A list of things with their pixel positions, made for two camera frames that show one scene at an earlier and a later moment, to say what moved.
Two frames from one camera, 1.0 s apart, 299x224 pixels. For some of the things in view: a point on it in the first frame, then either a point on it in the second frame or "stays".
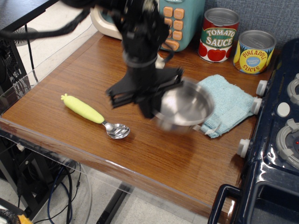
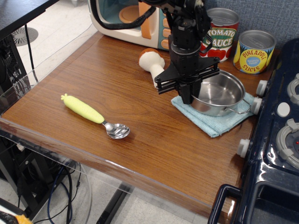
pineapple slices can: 254,52 stays
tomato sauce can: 218,34 stays
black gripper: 144,80 -> 187,67
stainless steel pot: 184,106 -> 220,94
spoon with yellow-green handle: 114,130 stays
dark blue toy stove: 269,193 stays
